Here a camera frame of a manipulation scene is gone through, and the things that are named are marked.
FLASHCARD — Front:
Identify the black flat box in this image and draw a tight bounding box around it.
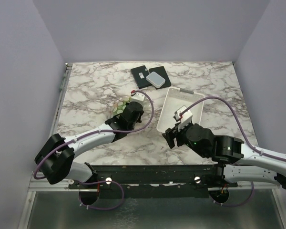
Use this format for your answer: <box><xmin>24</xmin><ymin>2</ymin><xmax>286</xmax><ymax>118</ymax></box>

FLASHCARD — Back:
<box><xmin>146</xmin><ymin>66</ymin><xmax>171</xmax><ymax>90</ymax></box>

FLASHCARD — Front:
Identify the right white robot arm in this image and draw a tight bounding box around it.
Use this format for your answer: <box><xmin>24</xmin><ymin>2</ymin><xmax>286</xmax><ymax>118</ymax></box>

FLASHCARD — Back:
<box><xmin>162</xmin><ymin>123</ymin><xmax>286</xmax><ymax>190</ymax></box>

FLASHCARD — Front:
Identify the aluminium extrusion right front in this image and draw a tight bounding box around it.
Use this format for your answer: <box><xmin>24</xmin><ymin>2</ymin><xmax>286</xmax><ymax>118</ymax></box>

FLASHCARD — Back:
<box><xmin>236</xmin><ymin>182</ymin><xmax>280</xmax><ymax>189</ymax></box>

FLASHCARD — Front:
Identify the aluminium extrusion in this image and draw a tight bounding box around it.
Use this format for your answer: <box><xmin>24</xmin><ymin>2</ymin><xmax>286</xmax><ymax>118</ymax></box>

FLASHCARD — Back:
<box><xmin>236</xmin><ymin>182</ymin><xmax>280</xmax><ymax>189</ymax></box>
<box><xmin>28</xmin><ymin>179</ymin><xmax>69</xmax><ymax>192</ymax></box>

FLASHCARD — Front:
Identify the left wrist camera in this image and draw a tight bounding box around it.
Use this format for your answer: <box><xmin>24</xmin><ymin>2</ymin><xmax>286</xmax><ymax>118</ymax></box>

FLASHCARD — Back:
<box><xmin>130</xmin><ymin>91</ymin><xmax>145</xmax><ymax>105</ymax></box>

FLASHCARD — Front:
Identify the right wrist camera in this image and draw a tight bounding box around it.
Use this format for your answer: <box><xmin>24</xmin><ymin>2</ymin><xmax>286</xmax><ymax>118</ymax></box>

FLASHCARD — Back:
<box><xmin>173</xmin><ymin>106</ymin><xmax>193</xmax><ymax>131</ymax></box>

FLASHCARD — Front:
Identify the black box with label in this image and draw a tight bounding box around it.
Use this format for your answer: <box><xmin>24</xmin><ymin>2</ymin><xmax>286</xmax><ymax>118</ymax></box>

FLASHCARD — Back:
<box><xmin>131</xmin><ymin>65</ymin><xmax>152</xmax><ymax>89</ymax></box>

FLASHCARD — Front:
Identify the clear polka dot zip bag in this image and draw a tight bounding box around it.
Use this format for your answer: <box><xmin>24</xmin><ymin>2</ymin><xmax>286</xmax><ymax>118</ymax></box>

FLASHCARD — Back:
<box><xmin>106</xmin><ymin>94</ymin><xmax>153</xmax><ymax>125</ymax></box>

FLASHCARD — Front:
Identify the green toy citrus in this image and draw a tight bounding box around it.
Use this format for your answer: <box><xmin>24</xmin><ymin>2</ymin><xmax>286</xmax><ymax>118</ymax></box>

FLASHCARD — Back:
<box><xmin>112</xmin><ymin>100</ymin><xmax>129</xmax><ymax>116</ymax></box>

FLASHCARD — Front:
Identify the aluminium rail left edge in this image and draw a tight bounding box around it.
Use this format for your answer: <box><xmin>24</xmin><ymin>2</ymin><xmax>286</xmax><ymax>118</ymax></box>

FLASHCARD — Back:
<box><xmin>44</xmin><ymin>62</ymin><xmax>73</xmax><ymax>143</ymax></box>

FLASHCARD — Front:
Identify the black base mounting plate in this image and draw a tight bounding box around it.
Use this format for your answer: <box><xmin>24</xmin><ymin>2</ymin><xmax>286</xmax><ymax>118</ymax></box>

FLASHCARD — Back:
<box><xmin>69</xmin><ymin>165</ymin><xmax>227</xmax><ymax>199</ymax></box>

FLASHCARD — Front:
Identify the aluminium extrusion left front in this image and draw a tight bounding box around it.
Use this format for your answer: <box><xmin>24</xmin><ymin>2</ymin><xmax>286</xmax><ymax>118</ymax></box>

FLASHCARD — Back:
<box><xmin>28</xmin><ymin>179</ymin><xmax>69</xmax><ymax>192</ymax></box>

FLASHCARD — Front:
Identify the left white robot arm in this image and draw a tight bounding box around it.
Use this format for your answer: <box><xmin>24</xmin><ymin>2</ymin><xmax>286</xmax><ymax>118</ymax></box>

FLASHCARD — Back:
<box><xmin>34</xmin><ymin>101</ymin><xmax>144</xmax><ymax>188</ymax></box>

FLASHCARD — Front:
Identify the white grey small device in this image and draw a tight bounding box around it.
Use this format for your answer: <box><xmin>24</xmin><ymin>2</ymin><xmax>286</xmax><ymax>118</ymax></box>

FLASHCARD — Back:
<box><xmin>146</xmin><ymin>72</ymin><xmax>165</xmax><ymax>89</ymax></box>

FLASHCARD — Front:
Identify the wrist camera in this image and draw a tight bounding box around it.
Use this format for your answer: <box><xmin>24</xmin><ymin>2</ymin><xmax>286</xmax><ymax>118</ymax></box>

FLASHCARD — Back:
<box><xmin>173</xmin><ymin>106</ymin><xmax>193</xmax><ymax>131</ymax></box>
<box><xmin>130</xmin><ymin>91</ymin><xmax>145</xmax><ymax>105</ymax></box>

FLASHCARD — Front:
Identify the white perforated plastic basket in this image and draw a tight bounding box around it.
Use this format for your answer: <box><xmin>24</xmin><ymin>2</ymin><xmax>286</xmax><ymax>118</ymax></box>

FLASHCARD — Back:
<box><xmin>156</xmin><ymin>86</ymin><xmax>205</xmax><ymax>133</ymax></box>

